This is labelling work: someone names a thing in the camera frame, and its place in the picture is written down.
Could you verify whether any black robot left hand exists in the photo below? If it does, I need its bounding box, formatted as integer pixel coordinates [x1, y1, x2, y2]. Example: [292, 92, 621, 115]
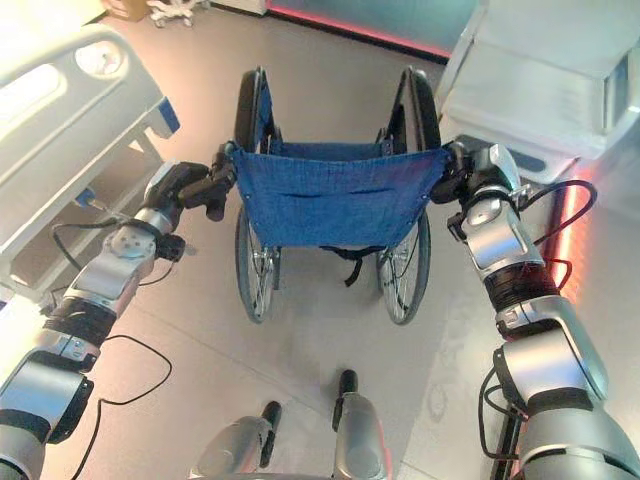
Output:
[148, 160, 237, 223]

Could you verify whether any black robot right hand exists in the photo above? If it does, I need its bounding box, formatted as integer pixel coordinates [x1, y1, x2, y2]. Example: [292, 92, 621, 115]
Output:
[430, 143, 522, 206]

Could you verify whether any blue fabric folding wheelchair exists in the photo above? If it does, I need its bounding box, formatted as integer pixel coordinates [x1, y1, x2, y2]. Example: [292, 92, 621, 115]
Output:
[211, 64, 454, 327]

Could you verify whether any white hospital bed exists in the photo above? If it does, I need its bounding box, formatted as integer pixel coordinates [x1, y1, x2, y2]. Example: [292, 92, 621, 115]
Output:
[0, 22, 182, 307]

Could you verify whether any white wheeled stand base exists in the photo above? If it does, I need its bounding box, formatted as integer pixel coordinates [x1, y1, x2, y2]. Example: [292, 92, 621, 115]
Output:
[146, 0, 195, 29]

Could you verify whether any black red-lit baseboard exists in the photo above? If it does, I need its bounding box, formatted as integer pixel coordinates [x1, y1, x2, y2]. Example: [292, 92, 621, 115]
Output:
[264, 0, 452, 65]

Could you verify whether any silver robot right leg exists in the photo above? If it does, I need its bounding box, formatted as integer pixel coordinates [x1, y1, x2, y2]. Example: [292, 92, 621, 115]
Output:
[331, 369, 395, 480]

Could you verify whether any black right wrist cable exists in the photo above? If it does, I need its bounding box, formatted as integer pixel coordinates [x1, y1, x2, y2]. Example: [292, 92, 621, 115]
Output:
[513, 179, 600, 247]

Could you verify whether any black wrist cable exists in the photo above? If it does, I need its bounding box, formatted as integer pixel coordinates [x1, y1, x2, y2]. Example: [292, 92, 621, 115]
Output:
[513, 179, 600, 247]
[51, 221, 175, 285]

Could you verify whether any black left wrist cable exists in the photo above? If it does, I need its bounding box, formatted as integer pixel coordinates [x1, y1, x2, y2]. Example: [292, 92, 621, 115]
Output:
[51, 221, 175, 285]

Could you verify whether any black left elbow cable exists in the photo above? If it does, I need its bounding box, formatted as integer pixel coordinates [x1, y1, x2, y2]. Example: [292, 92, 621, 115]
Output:
[68, 334, 175, 480]

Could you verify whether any black elbow cable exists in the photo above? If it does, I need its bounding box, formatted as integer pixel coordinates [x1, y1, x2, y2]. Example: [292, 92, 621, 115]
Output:
[477, 349, 527, 459]
[68, 334, 175, 480]

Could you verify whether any black right elbow cable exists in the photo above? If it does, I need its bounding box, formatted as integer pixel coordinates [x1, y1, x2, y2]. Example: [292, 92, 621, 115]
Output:
[477, 349, 527, 459]

